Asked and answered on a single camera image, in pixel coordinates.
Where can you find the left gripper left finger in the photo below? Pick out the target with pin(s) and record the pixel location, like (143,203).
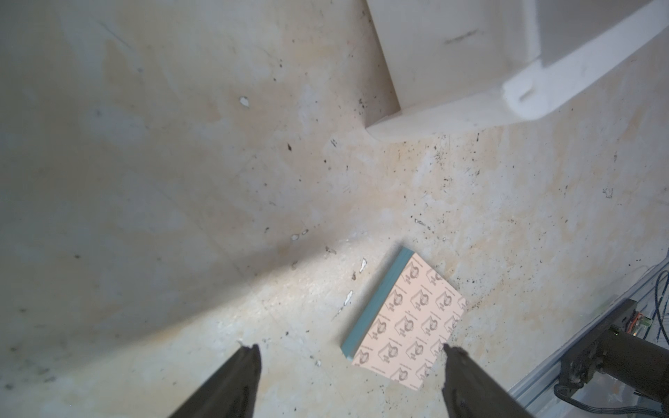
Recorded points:
(229,392)

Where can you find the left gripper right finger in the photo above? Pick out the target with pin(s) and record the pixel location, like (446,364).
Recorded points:
(469,392)

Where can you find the patterned orange pad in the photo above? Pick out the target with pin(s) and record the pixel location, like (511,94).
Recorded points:
(403,328)

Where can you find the aluminium front rail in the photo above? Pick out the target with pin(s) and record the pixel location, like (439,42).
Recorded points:
(535,392)

